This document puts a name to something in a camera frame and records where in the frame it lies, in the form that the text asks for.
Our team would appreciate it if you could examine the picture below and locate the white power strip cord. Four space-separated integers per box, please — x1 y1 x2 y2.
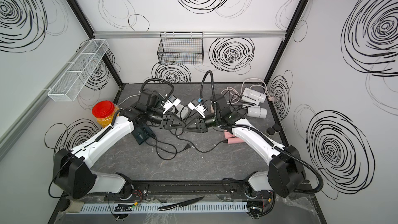
117 94 141 106

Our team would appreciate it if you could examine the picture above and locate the white hair dryer back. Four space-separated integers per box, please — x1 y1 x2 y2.
241 88 267 105

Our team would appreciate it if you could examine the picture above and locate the white square power strip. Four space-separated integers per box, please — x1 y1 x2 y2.
176 104 190 120

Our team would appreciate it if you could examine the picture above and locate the beige power strip cord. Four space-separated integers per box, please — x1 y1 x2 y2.
220 78 274 103

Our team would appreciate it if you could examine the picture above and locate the white hair dryer middle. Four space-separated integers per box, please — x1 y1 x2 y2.
247 106 267 119

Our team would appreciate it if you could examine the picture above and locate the white vent strip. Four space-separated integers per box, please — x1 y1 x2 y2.
66 201 249 215

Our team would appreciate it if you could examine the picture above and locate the spice bottle black cap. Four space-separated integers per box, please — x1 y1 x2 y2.
266 127 276 136

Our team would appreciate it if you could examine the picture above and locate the white wire shelf basket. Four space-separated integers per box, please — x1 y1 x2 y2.
47 39 109 102

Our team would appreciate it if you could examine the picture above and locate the black wire basket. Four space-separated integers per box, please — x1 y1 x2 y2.
157 32 204 65

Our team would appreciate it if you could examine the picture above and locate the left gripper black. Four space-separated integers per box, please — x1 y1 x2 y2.
148 110 187 132

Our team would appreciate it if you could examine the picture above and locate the jar with red lid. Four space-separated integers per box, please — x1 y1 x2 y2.
92 101 120 128

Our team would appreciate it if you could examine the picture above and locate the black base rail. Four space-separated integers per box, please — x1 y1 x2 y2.
100 179 276 202

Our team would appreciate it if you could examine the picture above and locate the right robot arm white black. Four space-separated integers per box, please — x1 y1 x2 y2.
184 94 324 198

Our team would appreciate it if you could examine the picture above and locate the white hair dryer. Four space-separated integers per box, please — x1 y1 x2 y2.
247 106 267 119
241 88 267 105

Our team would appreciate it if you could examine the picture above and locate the pink hair dryer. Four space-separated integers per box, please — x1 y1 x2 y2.
224 130 245 144

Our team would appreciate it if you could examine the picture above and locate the black cord with plug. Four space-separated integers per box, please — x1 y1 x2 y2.
169 127 229 154

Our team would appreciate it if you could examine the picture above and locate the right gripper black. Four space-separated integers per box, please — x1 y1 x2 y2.
184 113 221 134

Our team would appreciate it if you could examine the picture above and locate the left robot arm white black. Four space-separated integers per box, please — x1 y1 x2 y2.
51 89 184 200

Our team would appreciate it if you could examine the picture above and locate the black kitchen knife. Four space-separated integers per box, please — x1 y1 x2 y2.
158 197 204 211

